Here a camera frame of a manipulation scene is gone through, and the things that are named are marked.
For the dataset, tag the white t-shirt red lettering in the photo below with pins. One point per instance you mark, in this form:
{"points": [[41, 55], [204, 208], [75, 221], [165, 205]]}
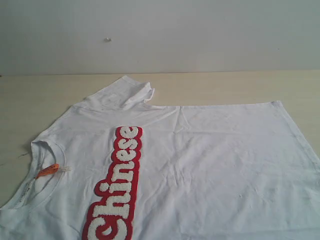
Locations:
{"points": [[133, 171]]}

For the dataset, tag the orange neck tag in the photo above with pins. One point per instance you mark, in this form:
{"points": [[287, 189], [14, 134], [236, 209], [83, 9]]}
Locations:
{"points": [[52, 169]]}

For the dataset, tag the small white wall hook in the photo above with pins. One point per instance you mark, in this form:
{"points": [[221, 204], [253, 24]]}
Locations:
{"points": [[107, 39]]}

